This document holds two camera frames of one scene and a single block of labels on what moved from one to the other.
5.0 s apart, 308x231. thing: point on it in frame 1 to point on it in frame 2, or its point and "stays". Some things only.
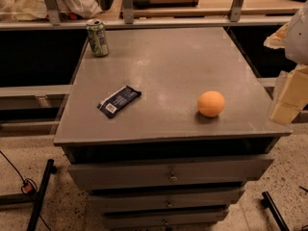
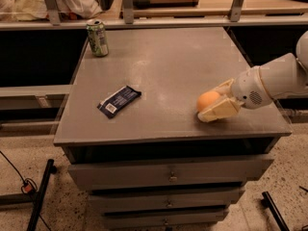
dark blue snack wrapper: [113, 105] stays
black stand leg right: [269, 203] stays
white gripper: [297, 38] to [247, 88]
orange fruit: [211, 103] stays
